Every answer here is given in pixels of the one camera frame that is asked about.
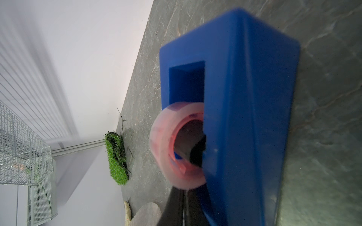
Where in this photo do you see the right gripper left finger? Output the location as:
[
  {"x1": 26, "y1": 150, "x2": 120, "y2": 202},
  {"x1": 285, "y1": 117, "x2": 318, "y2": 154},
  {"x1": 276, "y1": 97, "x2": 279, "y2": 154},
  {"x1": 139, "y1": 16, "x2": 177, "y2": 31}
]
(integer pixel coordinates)
[{"x1": 157, "y1": 187, "x2": 185, "y2": 226}]

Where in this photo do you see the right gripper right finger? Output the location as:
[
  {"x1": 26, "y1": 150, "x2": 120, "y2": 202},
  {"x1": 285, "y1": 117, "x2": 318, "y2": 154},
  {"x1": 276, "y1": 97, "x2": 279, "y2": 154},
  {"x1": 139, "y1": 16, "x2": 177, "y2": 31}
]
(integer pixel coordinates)
[{"x1": 186, "y1": 190, "x2": 210, "y2": 226}]

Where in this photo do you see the clear bubble wrap sheet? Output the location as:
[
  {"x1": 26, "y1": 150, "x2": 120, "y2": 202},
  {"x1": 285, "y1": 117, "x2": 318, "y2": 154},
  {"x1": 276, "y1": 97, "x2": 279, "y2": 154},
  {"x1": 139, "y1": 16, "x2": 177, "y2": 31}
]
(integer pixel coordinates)
[{"x1": 129, "y1": 202, "x2": 162, "y2": 226}]

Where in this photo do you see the pink tape roll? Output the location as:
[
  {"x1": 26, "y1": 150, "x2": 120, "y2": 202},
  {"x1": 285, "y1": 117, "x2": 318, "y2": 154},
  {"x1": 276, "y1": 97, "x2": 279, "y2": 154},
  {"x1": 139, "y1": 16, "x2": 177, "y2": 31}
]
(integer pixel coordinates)
[{"x1": 149, "y1": 102, "x2": 206, "y2": 190}]

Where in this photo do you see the green artificial grass mat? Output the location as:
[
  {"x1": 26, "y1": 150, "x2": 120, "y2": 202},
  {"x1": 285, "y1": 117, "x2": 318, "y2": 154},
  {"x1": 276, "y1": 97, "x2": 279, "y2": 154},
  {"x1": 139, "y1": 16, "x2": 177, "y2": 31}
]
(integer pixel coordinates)
[{"x1": 104, "y1": 131, "x2": 129, "y2": 186}]

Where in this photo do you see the thin dark twig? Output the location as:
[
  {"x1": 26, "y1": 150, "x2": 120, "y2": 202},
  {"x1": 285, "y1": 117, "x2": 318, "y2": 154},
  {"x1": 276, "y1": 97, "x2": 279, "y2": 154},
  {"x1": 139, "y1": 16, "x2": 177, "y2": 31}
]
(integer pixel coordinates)
[{"x1": 117, "y1": 107, "x2": 135, "y2": 160}]

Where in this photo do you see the small white mesh basket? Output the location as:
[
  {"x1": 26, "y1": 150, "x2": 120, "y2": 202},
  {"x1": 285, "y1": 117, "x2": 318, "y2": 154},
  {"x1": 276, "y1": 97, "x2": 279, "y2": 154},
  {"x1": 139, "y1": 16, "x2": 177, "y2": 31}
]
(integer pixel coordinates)
[{"x1": 27, "y1": 163, "x2": 58, "y2": 226}]

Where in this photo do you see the blue tape dispenser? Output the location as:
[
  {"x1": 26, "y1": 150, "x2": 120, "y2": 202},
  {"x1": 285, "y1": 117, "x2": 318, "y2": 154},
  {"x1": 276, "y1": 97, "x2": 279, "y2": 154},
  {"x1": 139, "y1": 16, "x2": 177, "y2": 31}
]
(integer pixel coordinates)
[{"x1": 159, "y1": 8, "x2": 300, "y2": 226}]

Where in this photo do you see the long white wire basket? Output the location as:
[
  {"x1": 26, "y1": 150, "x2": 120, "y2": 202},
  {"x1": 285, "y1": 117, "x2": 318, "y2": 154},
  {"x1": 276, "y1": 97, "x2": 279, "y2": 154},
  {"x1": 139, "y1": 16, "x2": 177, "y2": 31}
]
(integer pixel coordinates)
[{"x1": 1, "y1": 27, "x2": 78, "y2": 186}]

